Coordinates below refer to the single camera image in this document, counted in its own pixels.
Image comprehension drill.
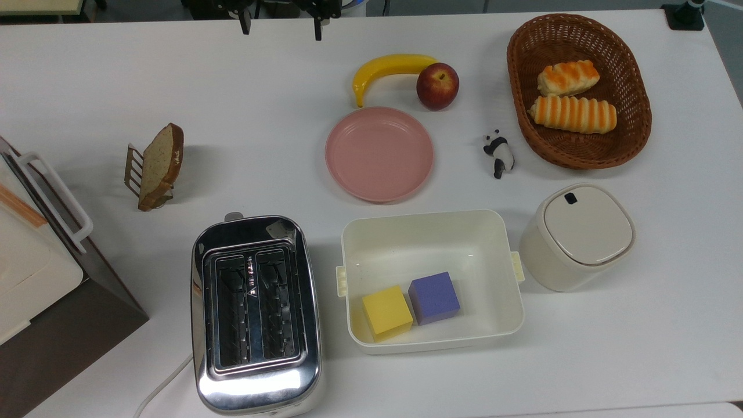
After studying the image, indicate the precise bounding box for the metal toast rack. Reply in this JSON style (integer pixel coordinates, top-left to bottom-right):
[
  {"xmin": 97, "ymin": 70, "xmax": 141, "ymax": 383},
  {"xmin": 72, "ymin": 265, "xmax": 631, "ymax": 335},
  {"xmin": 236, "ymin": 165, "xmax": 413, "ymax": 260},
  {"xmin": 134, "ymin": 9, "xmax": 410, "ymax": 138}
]
[{"xmin": 124, "ymin": 143, "xmax": 175, "ymax": 206}]

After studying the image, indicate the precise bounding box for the brown-crusted bread slice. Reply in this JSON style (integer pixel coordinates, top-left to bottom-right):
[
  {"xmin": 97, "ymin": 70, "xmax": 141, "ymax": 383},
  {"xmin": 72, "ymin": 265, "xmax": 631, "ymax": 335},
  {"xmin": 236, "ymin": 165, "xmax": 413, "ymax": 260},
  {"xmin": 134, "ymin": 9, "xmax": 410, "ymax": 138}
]
[{"xmin": 138, "ymin": 122, "xmax": 185, "ymax": 212}]

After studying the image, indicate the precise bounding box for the yellow banana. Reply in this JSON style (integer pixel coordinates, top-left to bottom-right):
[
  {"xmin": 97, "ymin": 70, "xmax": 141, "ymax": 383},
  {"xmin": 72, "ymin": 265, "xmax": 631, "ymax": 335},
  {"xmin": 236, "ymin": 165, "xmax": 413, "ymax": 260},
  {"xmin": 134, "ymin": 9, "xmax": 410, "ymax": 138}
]
[{"xmin": 352, "ymin": 54, "xmax": 439, "ymax": 109}]

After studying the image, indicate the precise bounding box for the short orange-striped bread roll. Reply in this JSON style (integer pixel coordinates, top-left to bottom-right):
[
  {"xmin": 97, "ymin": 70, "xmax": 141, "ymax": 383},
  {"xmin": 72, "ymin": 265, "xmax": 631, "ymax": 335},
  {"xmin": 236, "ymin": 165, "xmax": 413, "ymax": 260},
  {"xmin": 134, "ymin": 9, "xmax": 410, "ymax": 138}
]
[{"xmin": 536, "ymin": 59, "xmax": 601, "ymax": 98}]

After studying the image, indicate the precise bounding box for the chrome two-slot toaster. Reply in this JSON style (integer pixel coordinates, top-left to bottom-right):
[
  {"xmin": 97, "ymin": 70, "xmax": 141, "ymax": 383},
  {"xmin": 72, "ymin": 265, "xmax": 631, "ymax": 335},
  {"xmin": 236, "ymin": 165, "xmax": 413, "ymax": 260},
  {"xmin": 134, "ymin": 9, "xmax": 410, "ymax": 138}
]
[{"xmin": 190, "ymin": 212, "xmax": 326, "ymax": 417}]

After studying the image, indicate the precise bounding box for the cream rectangular plastic tub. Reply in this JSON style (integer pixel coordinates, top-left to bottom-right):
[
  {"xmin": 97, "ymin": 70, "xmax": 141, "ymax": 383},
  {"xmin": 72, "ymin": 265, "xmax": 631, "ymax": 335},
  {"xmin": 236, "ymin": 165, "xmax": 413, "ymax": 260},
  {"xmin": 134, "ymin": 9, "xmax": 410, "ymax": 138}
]
[{"xmin": 336, "ymin": 209, "xmax": 526, "ymax": 355}]

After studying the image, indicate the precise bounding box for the beige board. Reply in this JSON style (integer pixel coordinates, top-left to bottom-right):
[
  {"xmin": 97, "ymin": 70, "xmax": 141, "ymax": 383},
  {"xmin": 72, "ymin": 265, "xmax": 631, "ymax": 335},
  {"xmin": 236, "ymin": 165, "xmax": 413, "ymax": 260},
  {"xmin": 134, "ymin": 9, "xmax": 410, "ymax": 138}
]
[{"xmin": 0, "ymin": 0, "xmax": 86, "ymax": 16}]

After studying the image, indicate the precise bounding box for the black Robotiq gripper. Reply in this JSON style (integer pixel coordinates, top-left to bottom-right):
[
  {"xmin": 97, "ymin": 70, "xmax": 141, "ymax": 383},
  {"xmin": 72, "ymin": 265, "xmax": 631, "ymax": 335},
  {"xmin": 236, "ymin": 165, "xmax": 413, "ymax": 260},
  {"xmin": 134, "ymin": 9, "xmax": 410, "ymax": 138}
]
[{"xmin": 212, "ymin": 0, "xmax": 343, "ymax": 42}]

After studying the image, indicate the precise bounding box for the long orange-striped bread roll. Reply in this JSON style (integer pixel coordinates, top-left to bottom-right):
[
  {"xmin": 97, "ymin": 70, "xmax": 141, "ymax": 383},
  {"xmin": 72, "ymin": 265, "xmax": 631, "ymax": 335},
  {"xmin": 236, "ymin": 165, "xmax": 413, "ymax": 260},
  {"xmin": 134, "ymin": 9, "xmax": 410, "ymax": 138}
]
[{"xmin": 527, "ymin": 95, "xmax": 618, "ymax": 135}]

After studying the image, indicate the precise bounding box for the purple cube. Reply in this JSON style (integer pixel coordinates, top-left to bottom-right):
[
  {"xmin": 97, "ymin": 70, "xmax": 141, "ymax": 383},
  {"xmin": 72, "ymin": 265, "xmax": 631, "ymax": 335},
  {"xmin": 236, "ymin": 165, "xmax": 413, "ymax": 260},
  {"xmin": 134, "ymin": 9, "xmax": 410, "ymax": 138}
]
[{"xmin": 407, "ymin": 271, "xmax": 461, "ymax": 326}]

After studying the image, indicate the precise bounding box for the yellow cube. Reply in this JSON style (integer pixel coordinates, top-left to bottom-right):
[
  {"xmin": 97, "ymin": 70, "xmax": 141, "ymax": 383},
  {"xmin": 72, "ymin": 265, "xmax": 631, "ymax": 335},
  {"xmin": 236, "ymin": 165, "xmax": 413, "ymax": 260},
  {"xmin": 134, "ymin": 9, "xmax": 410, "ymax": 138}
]
[{"xmin": 362, "ymin": 284, "xmax": 414, "ymax": 342}]

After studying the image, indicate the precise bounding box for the white box with handle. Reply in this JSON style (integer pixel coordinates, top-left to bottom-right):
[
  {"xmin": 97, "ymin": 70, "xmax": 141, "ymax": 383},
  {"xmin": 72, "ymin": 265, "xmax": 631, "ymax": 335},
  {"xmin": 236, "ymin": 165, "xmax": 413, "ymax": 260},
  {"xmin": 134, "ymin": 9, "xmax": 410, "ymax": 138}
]
[{"xmin": 0, "ymin": 148, "xmax": 95, "ymax": 346}]

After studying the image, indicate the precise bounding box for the pink plastic plate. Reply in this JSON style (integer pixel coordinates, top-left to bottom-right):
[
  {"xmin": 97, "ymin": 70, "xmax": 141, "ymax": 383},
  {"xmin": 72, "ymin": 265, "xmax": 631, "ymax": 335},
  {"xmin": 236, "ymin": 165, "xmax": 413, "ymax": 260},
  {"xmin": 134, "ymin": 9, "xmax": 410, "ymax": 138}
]
[{"xmin": 324, "ymin": 106, "xmax": 435, "ymax": 203}]

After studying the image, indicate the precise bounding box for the small panda figurine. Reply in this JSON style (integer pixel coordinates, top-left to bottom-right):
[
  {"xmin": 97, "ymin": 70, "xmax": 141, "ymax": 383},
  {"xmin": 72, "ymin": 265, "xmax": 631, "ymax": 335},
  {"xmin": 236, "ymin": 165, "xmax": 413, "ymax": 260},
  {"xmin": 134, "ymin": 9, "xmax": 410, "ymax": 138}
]
[{"xmin": 482, "ymin": 129, "xmax": 515, "ymax": 179}]

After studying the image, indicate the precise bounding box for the brown wicker basket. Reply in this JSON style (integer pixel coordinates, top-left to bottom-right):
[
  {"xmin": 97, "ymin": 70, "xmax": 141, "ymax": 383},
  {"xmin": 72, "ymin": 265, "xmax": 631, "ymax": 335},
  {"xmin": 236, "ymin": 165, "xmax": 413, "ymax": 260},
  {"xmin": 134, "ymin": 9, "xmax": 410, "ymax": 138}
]
[{"xmin": 506, "ymin": 13, "xmax": 653, "ymax": 171}]

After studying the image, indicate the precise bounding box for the cream lidded canister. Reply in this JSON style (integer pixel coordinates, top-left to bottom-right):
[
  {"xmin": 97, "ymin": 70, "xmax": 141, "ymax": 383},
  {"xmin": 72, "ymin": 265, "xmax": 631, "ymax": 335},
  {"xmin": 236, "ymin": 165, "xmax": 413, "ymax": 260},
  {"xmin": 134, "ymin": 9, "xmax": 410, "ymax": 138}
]
[{"xmin": 518, "ymin": 183, "xmax": 637, "ymax": 293}]

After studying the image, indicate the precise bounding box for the red apple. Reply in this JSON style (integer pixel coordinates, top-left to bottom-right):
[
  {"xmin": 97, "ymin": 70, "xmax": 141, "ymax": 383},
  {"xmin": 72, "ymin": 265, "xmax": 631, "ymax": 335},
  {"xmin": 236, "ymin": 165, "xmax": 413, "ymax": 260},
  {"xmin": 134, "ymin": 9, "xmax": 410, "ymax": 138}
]
[{"xmin": 416, "ymin": 62, "xmax": 460, "ymax": 111}]

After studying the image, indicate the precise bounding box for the white toaster power cable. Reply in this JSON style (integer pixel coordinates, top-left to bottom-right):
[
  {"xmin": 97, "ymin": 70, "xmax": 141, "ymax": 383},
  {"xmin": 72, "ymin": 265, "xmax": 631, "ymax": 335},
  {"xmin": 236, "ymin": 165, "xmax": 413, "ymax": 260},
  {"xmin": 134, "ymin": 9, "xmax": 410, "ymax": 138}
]
[{"xmin": 134, "ymin": 353, "xmax": 194, "ymax": 418}]

